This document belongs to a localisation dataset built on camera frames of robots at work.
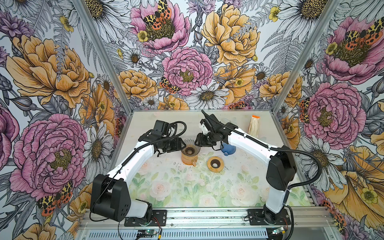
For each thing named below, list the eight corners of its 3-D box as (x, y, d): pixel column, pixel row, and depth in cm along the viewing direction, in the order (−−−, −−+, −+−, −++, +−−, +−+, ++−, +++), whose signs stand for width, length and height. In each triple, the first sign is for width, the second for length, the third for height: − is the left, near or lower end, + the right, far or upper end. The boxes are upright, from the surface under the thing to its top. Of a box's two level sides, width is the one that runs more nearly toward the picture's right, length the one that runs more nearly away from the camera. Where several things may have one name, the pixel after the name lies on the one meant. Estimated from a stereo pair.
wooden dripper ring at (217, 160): (207, 172, 92) (207, 170, 90) (206, 158, 98) (207, 156, 96) (223, 172, 92) (224, 170, 90) (222, 158, 98) (222, 156, 96)
